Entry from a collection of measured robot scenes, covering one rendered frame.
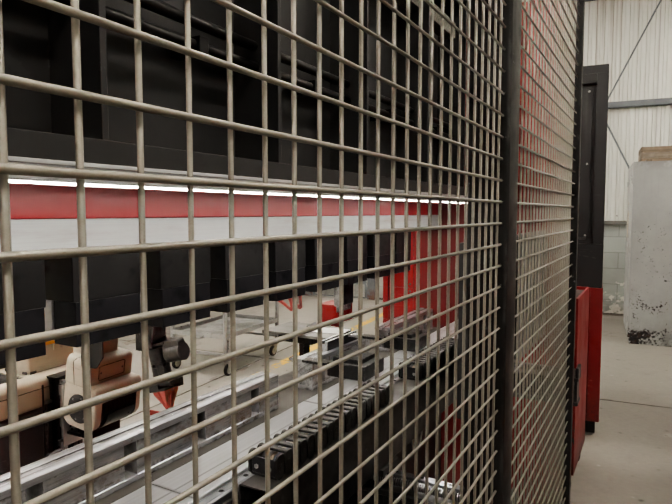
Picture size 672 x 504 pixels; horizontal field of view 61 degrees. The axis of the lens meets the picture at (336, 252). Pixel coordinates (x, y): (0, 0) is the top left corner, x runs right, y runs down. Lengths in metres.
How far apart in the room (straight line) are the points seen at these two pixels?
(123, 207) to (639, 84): 8.08
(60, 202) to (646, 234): 6.27
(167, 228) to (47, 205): 0.27
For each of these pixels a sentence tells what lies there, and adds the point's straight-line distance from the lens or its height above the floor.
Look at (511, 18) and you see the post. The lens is 0.73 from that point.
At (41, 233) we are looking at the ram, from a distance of 1.05.
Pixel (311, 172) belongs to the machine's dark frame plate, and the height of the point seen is 1.51.
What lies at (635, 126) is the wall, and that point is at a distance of 8.70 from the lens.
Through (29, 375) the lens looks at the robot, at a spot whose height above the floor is 0.81.
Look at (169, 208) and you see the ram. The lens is 1.23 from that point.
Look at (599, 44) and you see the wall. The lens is 8.90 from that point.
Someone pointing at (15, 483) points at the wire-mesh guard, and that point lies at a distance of 0.21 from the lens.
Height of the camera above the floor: 1.41
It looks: 4 degrees down
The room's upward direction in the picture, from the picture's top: straight up
